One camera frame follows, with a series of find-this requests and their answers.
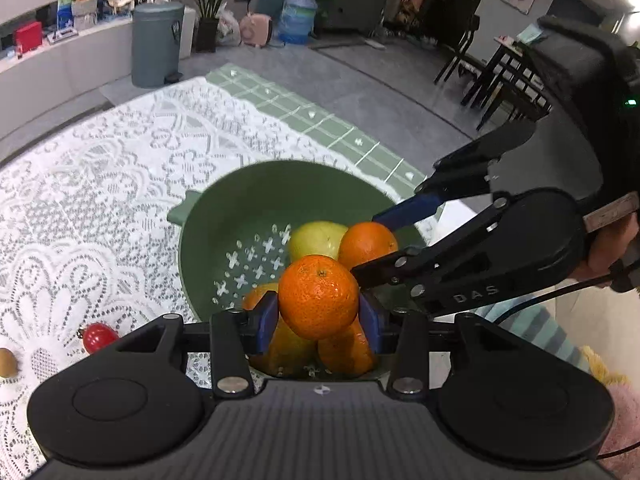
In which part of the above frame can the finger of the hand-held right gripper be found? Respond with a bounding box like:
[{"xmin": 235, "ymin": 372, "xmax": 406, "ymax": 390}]
[
  {"xmin": 371, "ymin": 121, "xmax": 537, "ymax": 233},
  {"xmin": 350, "ymin": 192, "xmax": 511, "ymax": 306}
]

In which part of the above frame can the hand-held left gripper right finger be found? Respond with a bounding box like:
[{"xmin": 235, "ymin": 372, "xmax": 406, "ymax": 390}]
[{"xmin": 357, "ymin": 292, "xmax": 551, "ymax": 401}]

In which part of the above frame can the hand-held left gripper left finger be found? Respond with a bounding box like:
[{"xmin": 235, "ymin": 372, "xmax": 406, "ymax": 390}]
[{"xmin": 85, "ymin": 292, "xmax": 281, "ymax": 400}]

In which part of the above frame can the orange mandarin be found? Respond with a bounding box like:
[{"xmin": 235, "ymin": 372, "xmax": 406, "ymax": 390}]
[
  {"xmin": 242, "ymin": 282, "xmax": 281, "ymax": 311},
  {"xmin": 338, "ymin": 222, "xmax": 399, "ymax": 273},
  {"xmin": 278, "ymin": 255, "xmax": 360, "ymax": 339},
  {"xmin": 317, "ymin": 317, "xmax": 378, "ymax": 378}
]

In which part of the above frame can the yellow reddish pear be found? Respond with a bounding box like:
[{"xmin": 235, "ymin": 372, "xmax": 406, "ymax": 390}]
[{"xmin": 248, "ymin": 310, "xmax": 318, "ymax": 377}]

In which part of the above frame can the yellow green pear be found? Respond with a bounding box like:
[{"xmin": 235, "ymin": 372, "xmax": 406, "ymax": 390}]
[{"xmin": 288, "ymin": 221, "xmax": 349, "ymax": 263}]

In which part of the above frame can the green plastic colander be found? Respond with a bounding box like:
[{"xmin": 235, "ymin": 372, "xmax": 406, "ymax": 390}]
[{"xmin": 167, "ymin": 160, "xmax": 436, "ymax": 381}]

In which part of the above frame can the red cherry tomato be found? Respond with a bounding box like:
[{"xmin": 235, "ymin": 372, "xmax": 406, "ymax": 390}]
[{"xmin": 80, "ymin": 323, "xmax": 121, "ymax": 354}]

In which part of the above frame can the person's right hand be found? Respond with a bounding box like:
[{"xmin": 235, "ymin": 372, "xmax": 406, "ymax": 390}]
[{"xmin": 572, "ymin": 212, "xmax": 640, "ymax": 291}]

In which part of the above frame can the teal striped shirt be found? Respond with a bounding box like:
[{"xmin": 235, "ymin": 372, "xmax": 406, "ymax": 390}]
[{"xmin": 480, "ymin": 280, "xmax": 596, "ymax": 376}]

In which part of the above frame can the green checkered tablecloth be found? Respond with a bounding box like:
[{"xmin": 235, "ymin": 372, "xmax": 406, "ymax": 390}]
[{"xmin": 205, "ymin": 62, "xmax": 431, "ymax": 201}]

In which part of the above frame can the black dining chair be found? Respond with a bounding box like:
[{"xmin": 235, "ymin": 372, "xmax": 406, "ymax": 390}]
[{"xmin": 434, "ymin": 14, "xmax": 483, "ymax": 86}]

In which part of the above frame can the pink plush cloth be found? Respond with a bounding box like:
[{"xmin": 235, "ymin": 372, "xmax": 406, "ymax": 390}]
[{"xmin": 580, "ymin": 345, "xmax": 640, "ymax": 480}]

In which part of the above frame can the white lace tablecloth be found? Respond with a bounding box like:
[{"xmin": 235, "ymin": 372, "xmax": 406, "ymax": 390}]
[{"xmin": 0, "ymin": 77, "xmax": 431, "ymax": 480}]

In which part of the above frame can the grey cabinet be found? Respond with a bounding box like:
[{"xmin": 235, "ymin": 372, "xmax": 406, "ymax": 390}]
[{"xmin": 320, "ymin": 0, "xmax": 398, "ymax": 36}]

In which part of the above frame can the blue water bottle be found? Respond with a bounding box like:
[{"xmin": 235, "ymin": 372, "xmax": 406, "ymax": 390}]
[{"xmin": 276, "ymin": 0, "xmax": 319, "ymax": 45}]

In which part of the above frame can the pink heater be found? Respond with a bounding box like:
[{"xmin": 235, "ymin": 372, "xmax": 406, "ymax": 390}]
[{"xmin": 239, "ymin": 14, "xmax": 273, "ymax": 50}]

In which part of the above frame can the white plastic bag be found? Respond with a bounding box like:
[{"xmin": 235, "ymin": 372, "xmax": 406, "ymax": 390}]
[{"xmin": 216, "ymin": 2, "xmax": 242, "ymax": 46}]

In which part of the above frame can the long-leaved potted plant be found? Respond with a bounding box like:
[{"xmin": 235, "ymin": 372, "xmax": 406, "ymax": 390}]
[{"xmin": 172, "ymin": 0, "xmax": 266, "ymax": 53}]

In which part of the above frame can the grey trash can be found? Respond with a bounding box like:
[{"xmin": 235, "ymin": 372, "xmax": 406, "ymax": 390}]
[{"xmin": 131, "ymin": 0, "xmax": 186, "ymax": 89}]

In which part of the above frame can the white television console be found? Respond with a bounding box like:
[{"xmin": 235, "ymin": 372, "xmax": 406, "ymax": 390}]
[{"xmin": 0, "ymin": 7, "xmax": 196, "ymax": 141}]

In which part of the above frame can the red box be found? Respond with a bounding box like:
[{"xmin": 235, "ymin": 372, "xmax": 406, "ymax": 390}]
[{"xmin": 14, "ymin": 21, "xmax": 42, "ymax": 55}]

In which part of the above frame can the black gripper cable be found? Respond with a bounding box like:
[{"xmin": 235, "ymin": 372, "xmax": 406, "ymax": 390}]
[{"xmin": 495, "ymin": 270, "xmax": 640, "ymax": 321}]

